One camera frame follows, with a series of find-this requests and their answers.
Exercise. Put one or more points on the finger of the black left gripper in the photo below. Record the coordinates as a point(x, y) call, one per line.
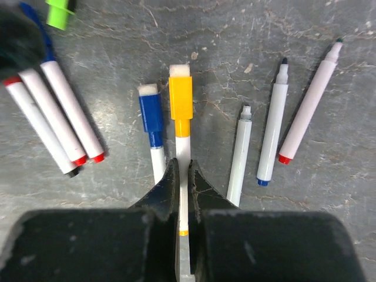
point(22, 45)

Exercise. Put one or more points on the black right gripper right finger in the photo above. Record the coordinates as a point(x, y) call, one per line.
point(216, 230)

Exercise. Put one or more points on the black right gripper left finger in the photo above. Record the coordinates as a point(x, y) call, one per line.
point(160, 239)

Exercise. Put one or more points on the white marker blue eraser cap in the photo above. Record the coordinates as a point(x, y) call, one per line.
point(151, 109)

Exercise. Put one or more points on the white marker yellow cap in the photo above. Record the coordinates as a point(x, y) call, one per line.
point(181, 110)

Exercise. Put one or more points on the white marker red eraser cap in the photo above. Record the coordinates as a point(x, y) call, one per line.
point(54, 116)

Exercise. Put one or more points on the uncapped white marker black end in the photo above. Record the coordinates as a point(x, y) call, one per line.
point(240, 153)

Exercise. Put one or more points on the green marker cap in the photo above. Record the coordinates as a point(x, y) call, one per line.
point(59, 11)

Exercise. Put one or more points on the uncapped white marker blue end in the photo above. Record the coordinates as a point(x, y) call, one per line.
point(273, 125)

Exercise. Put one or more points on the uncapped white marker red end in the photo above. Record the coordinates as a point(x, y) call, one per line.
point(309, 104)

